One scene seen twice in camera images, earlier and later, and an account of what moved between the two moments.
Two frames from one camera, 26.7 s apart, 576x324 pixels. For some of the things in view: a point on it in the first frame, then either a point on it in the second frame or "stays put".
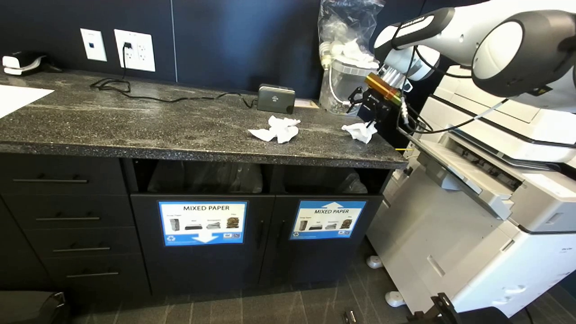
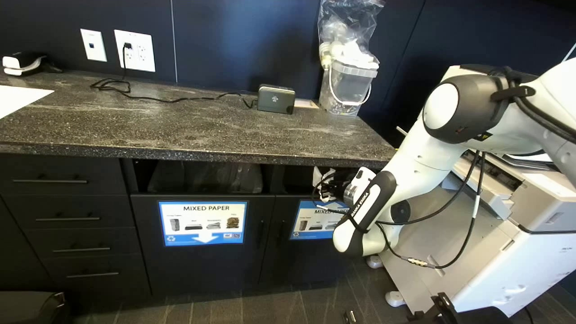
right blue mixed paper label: (326, 218) stays put
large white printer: (483, 205) stays put
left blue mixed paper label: (204, 223) stays put
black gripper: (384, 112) → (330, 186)
